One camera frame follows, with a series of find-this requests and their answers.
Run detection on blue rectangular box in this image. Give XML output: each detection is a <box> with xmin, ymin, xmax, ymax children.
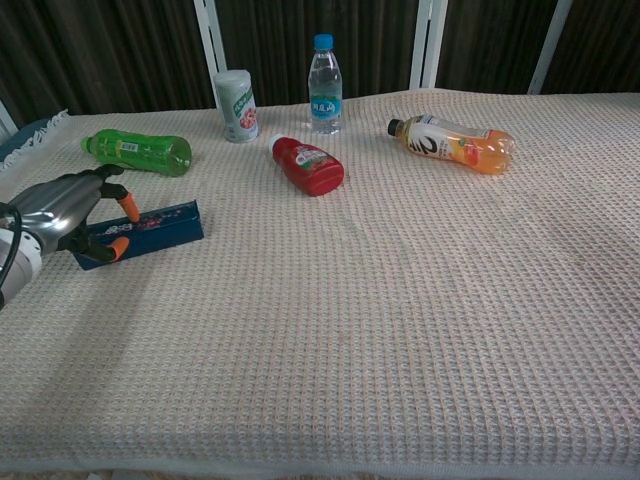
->
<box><xmin>72</xmin><ymin>199</ymin><xmax>206</xmax><ymax>272</ymax></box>

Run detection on beige waffle weave cloth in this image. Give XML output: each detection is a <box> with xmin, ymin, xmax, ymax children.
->
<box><xmin>0</xmin><ymin>88</ymin><xmax>640</xmax><ymax>480</ymax></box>

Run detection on clear water bottle blue cap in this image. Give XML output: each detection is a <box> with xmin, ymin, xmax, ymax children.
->
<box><xmin>307</xmin><ymin>33</ymin><xmax>345</xmax><ymax>135</ymax></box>

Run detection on green drink bottle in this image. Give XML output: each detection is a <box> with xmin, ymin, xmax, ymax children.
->
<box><xmin>79</xmin><ymin>128</ymin><xmax>193</xmax><ymax>178</ymax></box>

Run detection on orange drink bottle black cap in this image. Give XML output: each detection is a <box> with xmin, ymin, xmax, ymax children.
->
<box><xmin>387</xmin><ymin>113</ymin><xmax>516</xmax><ymax>176</ymax></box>

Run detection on teal padded table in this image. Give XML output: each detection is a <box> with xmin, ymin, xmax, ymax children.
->
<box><xmin>0</xmin><ymin>117</ymin><xmax>56</xmax><ymax>169</ymax></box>

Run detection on white frame post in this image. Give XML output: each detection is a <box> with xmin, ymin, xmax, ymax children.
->
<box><xmin>527</xmin><ymin>0</ymin><xmax>575</xmax><ymax>96</ymax></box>
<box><xmin>0</xmin><ymin>97</ymin><xmax>20</xmax><ymax>146</ymax></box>
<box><xmin>192</xmin><ymin>0</ymin><xmax>229</xmax><ymax>109</ymax></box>
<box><xmin>408</xmin><ymin>0</ymin><xmax>450</xmax><ymax>91</ymax></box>

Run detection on red ketchup squeeze bottle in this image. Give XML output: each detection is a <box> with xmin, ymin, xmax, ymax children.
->
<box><xmin>268</xmin><ymin>133</ymin><xmax>346</xmax><ymax>198</ymax></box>

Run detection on white canister with fruit label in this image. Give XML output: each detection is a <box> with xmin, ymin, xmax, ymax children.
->
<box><xmin>213</xmin><ymin>69</ymin><xmax>260</xmax><ymax>144</ymax></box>

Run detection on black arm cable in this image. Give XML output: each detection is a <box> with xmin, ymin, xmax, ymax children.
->
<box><xmin>0</xmin><ymin>202</ymin><xmax>24</xmax><ymax>296</ymax></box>

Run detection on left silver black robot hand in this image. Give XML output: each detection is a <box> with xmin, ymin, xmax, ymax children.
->
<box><xmin>7</xmin><ymin>163</ymin><xmax>142</xmax><ymax>264</ymax></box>

